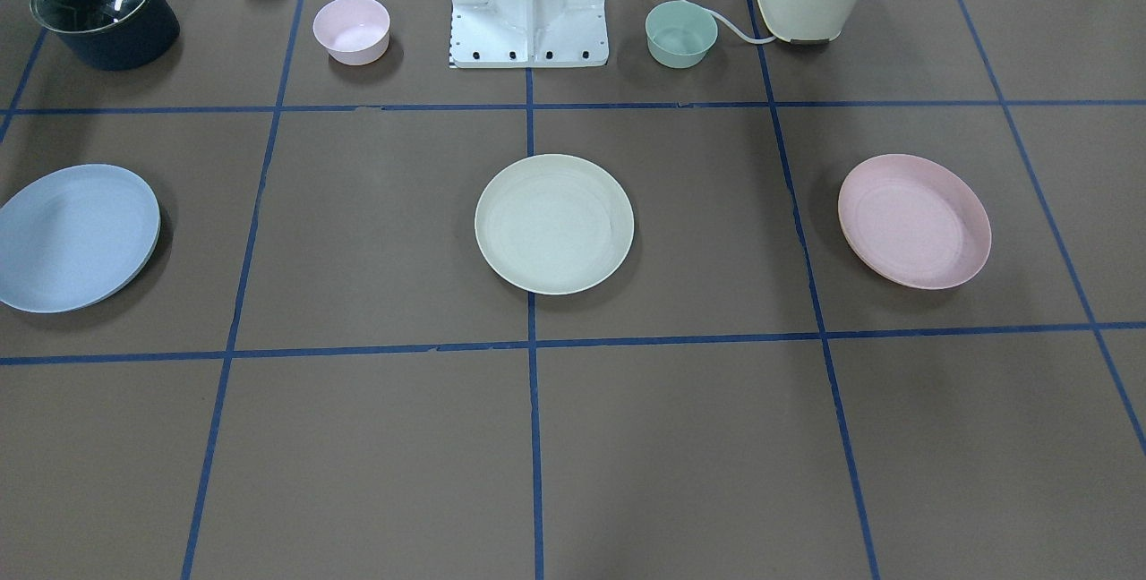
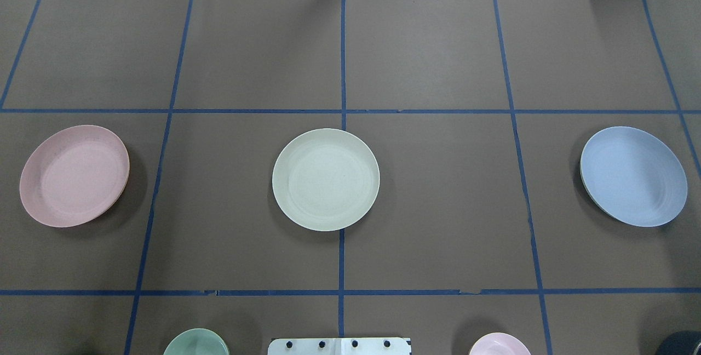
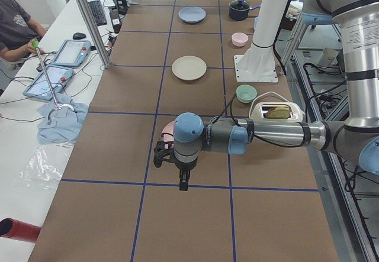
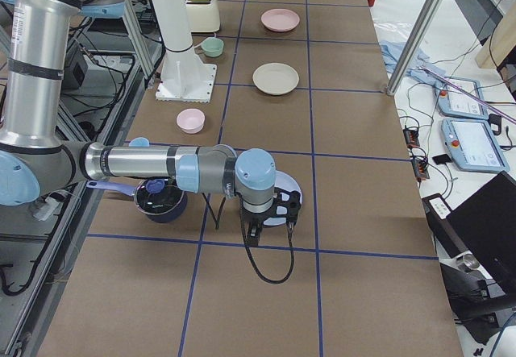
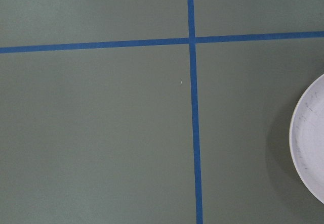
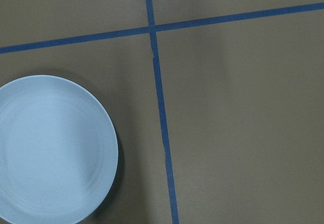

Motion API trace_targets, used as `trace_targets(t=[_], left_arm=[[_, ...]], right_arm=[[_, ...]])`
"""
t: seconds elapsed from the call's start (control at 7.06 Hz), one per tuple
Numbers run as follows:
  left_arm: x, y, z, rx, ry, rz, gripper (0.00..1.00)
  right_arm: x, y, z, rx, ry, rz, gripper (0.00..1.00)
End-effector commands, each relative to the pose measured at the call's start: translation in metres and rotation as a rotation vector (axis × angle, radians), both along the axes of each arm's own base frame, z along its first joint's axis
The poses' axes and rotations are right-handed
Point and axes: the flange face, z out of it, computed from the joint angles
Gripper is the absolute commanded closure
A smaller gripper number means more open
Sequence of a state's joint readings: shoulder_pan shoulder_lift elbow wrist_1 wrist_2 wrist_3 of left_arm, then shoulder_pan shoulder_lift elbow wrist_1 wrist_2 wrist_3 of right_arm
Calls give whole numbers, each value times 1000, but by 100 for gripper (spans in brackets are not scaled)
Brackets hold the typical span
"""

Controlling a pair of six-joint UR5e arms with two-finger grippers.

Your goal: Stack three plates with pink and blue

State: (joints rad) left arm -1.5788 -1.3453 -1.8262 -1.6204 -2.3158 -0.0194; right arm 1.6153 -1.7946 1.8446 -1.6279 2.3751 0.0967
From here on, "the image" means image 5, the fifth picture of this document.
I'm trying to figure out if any pink plate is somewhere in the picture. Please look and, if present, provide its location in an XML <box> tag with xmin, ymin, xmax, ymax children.
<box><xmin>289</xmin><ymin>75</ymin><xmax>323</xmax><ymax>203</ymax></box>

